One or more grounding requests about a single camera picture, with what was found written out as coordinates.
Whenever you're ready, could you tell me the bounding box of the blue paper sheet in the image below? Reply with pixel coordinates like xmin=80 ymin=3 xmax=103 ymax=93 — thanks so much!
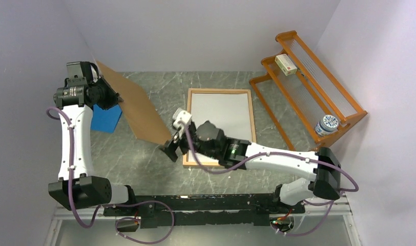
xmin=91 ymin=105 xmax=122 ymax=133

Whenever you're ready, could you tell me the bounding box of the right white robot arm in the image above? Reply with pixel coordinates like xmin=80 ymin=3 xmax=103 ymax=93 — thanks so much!
xmin=160 ymin=108 xmax=341 ymax=213

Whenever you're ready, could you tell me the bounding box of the orange wooden shelf rack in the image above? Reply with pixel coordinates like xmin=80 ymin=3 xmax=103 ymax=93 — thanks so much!
xmin=249 ymin=31 xmax=368 ymax=150

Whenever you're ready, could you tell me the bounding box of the white red small box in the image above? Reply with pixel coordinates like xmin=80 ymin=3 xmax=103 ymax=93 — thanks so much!
xmin=275 ymin=54 xmax=297 ymax=76

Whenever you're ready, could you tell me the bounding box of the aluminium rail frame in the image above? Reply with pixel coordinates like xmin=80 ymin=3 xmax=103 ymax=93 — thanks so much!
xmin=45 ymin=192 xmax=362 ymax=246

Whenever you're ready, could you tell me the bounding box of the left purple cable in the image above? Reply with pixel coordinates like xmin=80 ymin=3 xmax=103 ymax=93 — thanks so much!
xmin=47 ymin=107 xmax=175 ymax=245

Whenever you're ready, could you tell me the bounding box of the light wooden picture frame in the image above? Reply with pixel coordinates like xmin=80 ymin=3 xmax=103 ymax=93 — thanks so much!
xmin=182 ymin=88 xmax=257 ymax=169

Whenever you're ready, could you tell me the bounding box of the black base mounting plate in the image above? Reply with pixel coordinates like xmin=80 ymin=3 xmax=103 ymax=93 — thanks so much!
xmin=103 ymin=193 xmax=305 ymax=229

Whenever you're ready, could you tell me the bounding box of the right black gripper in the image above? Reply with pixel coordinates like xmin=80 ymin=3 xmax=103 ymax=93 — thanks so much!
xmin=159 ymin=123 xmax=219 ymax=161

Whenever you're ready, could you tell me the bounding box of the purple cable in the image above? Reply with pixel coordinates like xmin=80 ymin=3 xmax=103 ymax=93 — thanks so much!
xmin=47 ymin=107 xmax=175 ymax=245
xmin=184 ymin=124 xmax=360 ymax=237

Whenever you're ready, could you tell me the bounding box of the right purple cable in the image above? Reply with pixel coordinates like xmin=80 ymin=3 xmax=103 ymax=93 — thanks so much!
xmin=184 ymin=124 xmax=360 ymax=237

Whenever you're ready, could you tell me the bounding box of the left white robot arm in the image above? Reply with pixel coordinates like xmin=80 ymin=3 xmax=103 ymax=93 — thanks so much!
xmin=46 ymin=61 xmax=138 ymax=215

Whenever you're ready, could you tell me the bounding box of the brown cardboard backing board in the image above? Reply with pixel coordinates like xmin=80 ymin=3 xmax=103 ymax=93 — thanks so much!
xmin=96 ymin=61 xmax=172 ymax=145

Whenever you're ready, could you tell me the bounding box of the blue white ceramic jar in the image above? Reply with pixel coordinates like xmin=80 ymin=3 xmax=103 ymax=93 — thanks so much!
xmin=315 ymin=115 xmax=340 ymax=136

